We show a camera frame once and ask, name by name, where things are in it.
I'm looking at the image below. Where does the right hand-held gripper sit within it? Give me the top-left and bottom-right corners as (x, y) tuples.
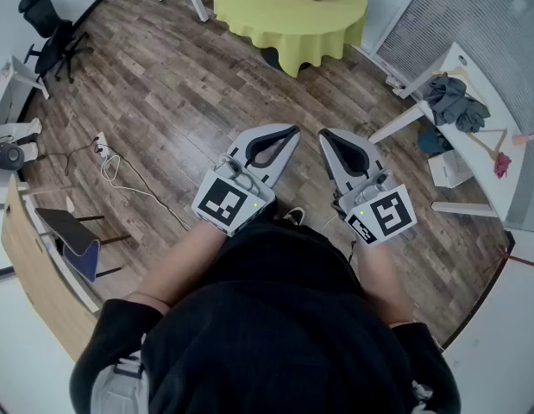
(317, 127), (418, 248)

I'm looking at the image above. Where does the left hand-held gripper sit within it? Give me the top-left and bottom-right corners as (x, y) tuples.
(192, 123), (301, 237)

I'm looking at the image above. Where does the person's left forearm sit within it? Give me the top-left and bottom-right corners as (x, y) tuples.
(122, 220), (228, 309)

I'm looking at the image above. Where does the person's right forearm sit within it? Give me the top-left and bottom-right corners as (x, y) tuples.
(355, 240), (418, 326)

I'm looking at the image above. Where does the wooden clothes hanger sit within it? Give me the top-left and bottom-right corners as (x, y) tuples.
(432, 65), (474, 85)
(464, 126), (509, 164)

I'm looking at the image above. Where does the dark teal bag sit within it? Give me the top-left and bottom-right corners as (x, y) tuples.
(417, 125), (454, 155)

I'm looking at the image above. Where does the white plastic basket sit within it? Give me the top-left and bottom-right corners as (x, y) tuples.
(427, 147), (475, 189)

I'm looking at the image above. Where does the grey crumpled garment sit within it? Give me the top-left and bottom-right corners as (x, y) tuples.
(423, 72), (492, 134)

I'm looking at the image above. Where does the long white desk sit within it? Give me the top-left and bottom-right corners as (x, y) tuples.
(368, 41), (529, 224)

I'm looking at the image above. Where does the round table yellow-green tablecloth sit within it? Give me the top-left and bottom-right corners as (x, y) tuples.
(213, 0), (369, 78)

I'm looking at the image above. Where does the red cloth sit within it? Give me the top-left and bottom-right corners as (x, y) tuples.
(493, 152), (512, 180)

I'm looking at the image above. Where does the white power strip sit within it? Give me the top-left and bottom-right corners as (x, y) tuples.
(93, 131), (110, 160)

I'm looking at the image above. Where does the person's black-clothed body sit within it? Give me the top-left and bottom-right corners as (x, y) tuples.
(69, 222), (462, 414)

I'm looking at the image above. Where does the dark bent-wood chair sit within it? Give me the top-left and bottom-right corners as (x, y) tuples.
(35, 207), (132, 284)

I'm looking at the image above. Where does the black office chair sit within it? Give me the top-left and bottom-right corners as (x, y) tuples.
(18, 0), (95, 85)

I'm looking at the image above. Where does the white fabric bundle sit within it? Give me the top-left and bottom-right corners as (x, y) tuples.
(0, 117), (43, 163)

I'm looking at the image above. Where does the small white desk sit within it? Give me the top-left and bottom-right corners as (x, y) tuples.
(0, 56), (51, 125)

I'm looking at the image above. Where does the light wooden cabinet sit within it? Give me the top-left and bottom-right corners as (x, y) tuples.
(1, 174), (100, 362)

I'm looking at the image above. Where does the black round device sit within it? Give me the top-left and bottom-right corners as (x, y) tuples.
(0, 141), (26, 173)

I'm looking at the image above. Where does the white floor cable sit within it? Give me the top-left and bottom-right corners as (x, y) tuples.
(100, 153), (192, 232)

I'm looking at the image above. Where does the grey strapped pack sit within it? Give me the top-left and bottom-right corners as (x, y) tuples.
(91, 351), (149, 414)

